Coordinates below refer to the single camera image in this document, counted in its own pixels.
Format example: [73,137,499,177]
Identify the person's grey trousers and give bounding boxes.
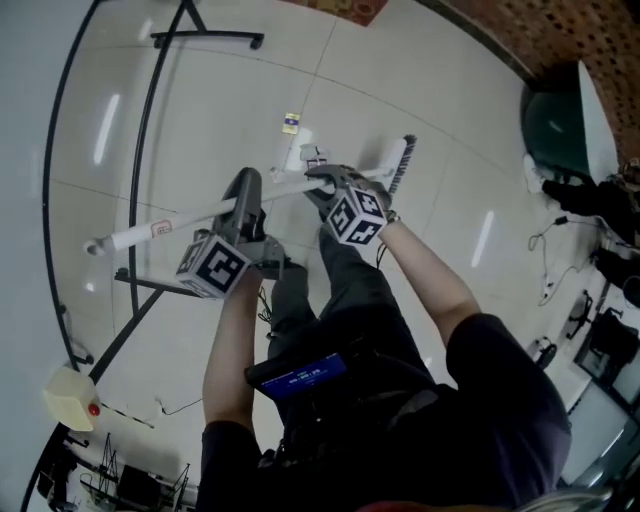
[266,232,437,436]

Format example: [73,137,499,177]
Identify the person's right forearm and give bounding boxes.
[381,222,482,347]

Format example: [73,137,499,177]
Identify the beige box with red button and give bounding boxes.
[42,366,102,433]

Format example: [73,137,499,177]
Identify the black adapter cable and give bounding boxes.
[528,214,601,281]

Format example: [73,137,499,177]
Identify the black chest-mounted screen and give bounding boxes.
[243,351,349,402]

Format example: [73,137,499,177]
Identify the round black white device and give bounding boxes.
[528,336,559,370]

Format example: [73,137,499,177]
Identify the red patterned cardboard box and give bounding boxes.
[304,0,392,28]

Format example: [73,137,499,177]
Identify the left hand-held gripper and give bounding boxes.
[174,166,289,301]

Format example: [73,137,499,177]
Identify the white broom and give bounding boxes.
[82,133,419,258]

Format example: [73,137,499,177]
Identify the yellow black striped tape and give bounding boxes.
[98,403,157,430]

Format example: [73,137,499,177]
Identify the person's left forearm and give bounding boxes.
[201,278,265,437]

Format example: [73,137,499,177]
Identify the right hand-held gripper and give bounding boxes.
[303,164,392,247]

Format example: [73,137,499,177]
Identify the white panel on wheeled stand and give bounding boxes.
[0,0,266,512]

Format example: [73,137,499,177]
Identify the grey chest harness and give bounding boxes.
[257,384,441,469]

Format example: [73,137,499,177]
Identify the person's dark shirt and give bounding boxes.
[197,312,572,512]

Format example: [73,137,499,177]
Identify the black office chair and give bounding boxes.
[566,288,640,387]

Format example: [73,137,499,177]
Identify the black wire rack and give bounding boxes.
[78,431,192,512]

